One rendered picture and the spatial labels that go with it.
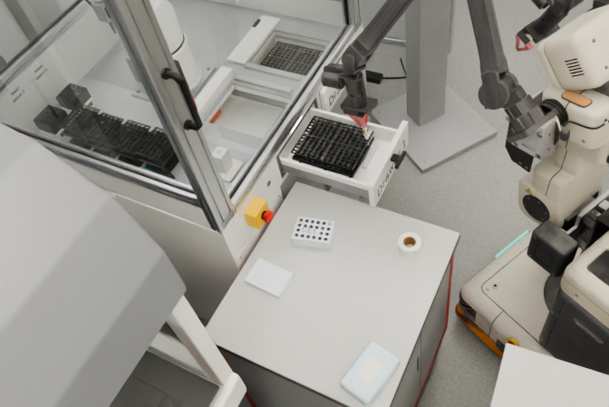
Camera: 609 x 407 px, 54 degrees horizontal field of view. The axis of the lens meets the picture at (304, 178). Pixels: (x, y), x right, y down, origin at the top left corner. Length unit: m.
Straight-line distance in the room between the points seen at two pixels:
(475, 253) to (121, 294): 1.97
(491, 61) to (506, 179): 1.49
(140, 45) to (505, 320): 1.61
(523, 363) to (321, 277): 0.61
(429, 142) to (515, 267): 0.94
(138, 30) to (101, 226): 0.45
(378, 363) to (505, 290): 0.84
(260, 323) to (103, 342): 0.83
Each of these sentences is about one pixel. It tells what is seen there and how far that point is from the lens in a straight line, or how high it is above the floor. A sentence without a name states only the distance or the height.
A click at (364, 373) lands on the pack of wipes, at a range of 1.66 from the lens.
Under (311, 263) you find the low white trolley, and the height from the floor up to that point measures 0.76.
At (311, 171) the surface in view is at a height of 0.88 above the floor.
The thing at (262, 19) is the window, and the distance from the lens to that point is 1.71.
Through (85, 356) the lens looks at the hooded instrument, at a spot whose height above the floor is 1.51.
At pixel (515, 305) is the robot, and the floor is 0.28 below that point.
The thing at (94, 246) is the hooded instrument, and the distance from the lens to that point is 1.01.
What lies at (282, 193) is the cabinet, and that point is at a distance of 2.06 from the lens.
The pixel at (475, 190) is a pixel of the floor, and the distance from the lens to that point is 2.97.
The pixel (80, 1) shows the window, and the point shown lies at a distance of 1.35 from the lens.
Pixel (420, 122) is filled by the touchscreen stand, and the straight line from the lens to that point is 3.16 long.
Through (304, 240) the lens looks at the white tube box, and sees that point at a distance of 1.89.
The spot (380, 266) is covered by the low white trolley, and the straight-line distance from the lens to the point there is 1.85.
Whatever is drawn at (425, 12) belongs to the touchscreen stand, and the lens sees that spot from 2.72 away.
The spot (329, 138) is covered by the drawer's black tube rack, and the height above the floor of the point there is 0.90.
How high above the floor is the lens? 2.36
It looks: 51 degrees down
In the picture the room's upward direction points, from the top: 13 degrees counter-clockwise
